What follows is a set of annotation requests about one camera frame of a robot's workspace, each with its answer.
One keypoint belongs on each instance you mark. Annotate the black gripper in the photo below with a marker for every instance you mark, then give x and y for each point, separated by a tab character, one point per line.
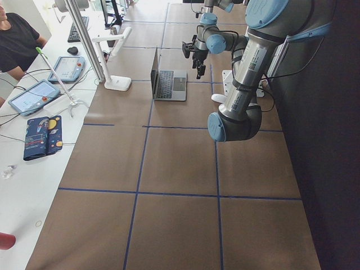
198	57

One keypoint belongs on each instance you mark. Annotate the white wireless mouse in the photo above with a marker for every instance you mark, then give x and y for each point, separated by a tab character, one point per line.
219	98

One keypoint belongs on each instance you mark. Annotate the grey laptop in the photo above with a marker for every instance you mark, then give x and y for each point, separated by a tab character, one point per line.
167	85

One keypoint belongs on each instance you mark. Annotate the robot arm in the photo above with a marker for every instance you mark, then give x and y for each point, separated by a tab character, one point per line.
225	5
269	23

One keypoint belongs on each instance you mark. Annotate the white desk lamp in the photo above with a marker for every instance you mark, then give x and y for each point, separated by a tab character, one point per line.
112	81

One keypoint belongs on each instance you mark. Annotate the black computer mouse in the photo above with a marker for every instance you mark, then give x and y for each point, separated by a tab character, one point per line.
73	51

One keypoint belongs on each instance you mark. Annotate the far blue teach pendant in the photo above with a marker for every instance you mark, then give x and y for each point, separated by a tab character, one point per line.
69	68

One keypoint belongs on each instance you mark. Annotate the blue teach pendant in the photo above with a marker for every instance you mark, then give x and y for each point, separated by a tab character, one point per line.
69	68
34	98

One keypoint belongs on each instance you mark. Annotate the near blue teach pendant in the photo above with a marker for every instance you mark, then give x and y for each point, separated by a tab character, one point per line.
34	98

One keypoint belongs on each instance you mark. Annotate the navy space pattern pouch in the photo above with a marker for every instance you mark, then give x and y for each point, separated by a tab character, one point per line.
43	137

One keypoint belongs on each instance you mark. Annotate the seated person black shirt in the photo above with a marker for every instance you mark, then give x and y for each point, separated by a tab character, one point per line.
19	41

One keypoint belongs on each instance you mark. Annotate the red cylinder bottle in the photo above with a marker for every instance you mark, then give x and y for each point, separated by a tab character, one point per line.
7	241

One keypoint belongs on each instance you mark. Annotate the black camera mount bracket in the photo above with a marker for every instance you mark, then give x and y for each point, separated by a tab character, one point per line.
187	48

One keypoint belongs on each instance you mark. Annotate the aluminium frame post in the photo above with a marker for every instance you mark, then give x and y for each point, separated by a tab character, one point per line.
74	12

